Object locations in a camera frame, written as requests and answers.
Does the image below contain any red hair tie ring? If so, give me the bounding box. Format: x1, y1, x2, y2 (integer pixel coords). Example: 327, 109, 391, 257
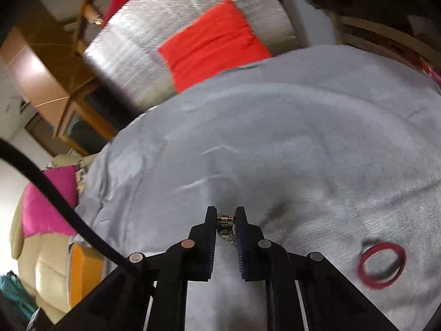
356, 241, 407, 291

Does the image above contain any grey bed sheet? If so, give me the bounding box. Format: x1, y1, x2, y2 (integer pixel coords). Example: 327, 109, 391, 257
76, 46, 440, 330

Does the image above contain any beige leather sofa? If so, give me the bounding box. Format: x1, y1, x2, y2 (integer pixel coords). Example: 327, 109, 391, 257
9, 153, 97, 324

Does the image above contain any magenta pillow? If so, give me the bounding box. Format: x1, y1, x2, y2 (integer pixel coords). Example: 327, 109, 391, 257
22, 165, 79, 237

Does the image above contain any wooden glass cabinet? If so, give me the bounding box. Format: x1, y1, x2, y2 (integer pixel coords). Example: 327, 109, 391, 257
55, 79, 139, 156

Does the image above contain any teal shirt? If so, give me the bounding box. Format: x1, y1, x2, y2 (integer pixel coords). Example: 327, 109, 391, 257
1, 271, 38, 330

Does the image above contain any silver foil insulation panel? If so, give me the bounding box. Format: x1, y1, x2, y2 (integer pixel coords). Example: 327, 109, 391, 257
83, 0, 300, 112

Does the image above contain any red cushion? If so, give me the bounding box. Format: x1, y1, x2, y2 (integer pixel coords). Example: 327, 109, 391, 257
158, 0, 271, 93

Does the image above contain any brown wooden pillar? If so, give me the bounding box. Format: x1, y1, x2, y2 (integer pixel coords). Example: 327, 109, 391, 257
1, 28, 69, 129

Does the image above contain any wooden shelf railing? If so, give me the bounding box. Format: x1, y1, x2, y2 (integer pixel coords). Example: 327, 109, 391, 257
307, 0, 440, 76

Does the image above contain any black cable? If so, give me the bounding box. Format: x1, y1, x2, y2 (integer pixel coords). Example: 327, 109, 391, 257
0, 138, 139, 277

